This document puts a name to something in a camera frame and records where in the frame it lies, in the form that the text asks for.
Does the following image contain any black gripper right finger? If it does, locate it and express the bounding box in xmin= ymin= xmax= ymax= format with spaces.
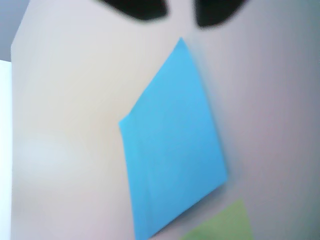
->
xmin=193 ymin=0 xmax=248 ymax=28

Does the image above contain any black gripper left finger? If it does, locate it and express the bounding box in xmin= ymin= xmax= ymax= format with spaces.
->
xmin=96 ymin=0 xmax=170 ymax=22

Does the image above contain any light blue paper square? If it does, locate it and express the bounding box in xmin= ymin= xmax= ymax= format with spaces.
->
xmin=117 ymin=36 xmax=229 ymax=240

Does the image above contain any green paper square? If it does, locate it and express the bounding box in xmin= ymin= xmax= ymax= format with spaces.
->
xmin=178 ymin=198 xmax=254 ymax=240

